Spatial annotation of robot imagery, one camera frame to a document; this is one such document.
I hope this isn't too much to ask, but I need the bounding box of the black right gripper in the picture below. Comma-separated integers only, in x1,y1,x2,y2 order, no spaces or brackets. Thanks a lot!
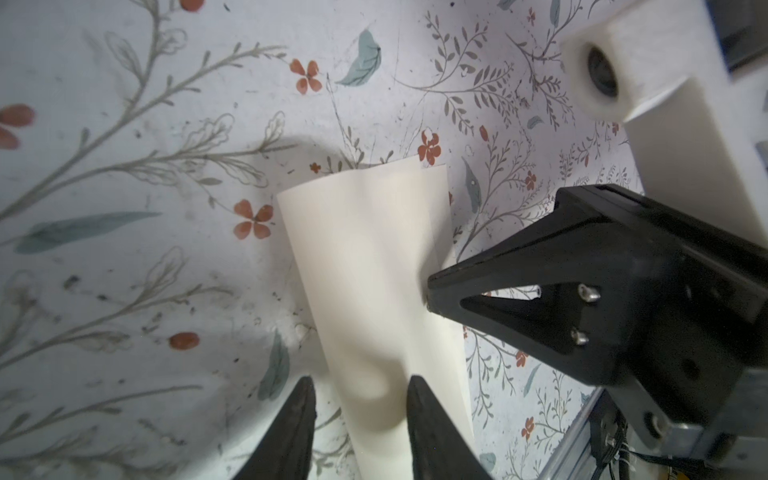
427,185,767,474

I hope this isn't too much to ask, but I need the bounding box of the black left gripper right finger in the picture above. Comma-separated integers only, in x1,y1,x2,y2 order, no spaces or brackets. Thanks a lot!
406,375,491,480

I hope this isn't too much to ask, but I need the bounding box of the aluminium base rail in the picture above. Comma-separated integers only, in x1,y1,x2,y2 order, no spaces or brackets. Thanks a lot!
538,388,627,480

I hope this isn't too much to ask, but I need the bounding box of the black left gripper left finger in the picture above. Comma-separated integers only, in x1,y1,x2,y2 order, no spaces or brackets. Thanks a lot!
233,376,316,480

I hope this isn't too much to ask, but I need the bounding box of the cream square paper sheet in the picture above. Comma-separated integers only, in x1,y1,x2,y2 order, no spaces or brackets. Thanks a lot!
277,157,474,479

